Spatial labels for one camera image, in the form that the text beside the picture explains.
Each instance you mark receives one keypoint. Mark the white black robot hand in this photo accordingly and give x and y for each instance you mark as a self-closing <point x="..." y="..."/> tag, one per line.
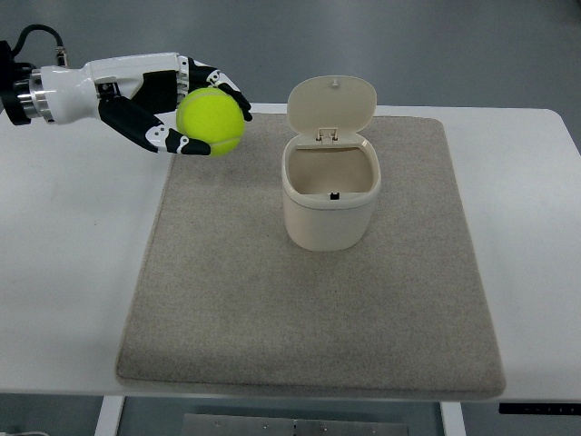
<point x="128" y="93"/>

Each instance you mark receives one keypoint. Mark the yellow tennis ball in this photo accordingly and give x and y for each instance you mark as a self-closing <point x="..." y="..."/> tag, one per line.
<point x="212" y="116"/>

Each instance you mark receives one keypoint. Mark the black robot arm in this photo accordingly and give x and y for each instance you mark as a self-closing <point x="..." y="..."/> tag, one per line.
<point x="22" y="92"/>

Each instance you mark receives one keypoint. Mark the beige bin with open lid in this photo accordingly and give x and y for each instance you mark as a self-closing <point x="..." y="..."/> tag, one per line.
<point x="330" y="173"/>

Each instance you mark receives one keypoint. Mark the grey felt mat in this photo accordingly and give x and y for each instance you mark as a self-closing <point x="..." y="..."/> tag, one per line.
<point x="226" y="301"/>

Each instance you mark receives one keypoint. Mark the white left table leg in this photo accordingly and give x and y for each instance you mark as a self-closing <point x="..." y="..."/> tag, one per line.
<point x="109" y="416"/>

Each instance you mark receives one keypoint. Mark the white table leg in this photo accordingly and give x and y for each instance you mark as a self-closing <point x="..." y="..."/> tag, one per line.
<point x="109" y="416"/>
<point x="452" y="419"/>

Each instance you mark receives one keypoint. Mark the white right table leg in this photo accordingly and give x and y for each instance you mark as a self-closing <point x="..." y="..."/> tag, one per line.
<point x="452" y="419"/>

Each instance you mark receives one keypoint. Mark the black table control panel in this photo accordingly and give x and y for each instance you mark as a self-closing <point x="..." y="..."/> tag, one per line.
<point x="548" y="409"/>

